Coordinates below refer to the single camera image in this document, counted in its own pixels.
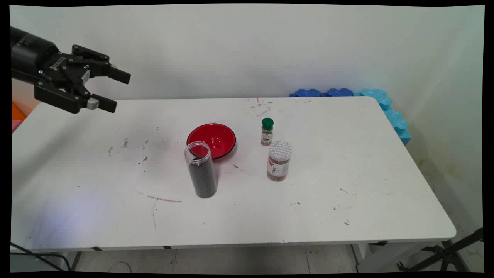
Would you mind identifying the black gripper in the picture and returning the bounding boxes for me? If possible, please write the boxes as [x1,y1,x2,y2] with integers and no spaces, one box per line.
[11,26,131,114]

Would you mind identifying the spice bottle with green cap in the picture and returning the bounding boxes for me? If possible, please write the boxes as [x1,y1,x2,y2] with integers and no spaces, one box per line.
[261,118,275,146]

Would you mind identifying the black tripod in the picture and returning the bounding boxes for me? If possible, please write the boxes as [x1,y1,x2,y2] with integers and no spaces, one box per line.
[397,228,484,272]

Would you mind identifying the peanut jar with white lid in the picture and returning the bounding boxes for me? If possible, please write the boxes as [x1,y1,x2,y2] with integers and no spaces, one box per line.
[266,140,293,182]

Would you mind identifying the orange block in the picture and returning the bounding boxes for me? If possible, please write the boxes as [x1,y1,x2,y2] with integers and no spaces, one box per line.
[12,101,27,121]

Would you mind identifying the red bowl with black rim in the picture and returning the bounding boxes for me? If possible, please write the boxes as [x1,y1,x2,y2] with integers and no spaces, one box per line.
[186,123,237,160]

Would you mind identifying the black floor cable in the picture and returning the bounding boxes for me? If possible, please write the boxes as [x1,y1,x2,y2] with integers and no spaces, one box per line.
[11,242,74,271]

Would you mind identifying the white table leg frame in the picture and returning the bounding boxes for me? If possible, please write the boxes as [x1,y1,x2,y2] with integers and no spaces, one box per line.
[46,252,82,272]
[351,241,444,273]

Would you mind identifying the clear jar with black seeds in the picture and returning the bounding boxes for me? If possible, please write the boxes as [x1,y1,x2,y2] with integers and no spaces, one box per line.
[184,141,218,199]

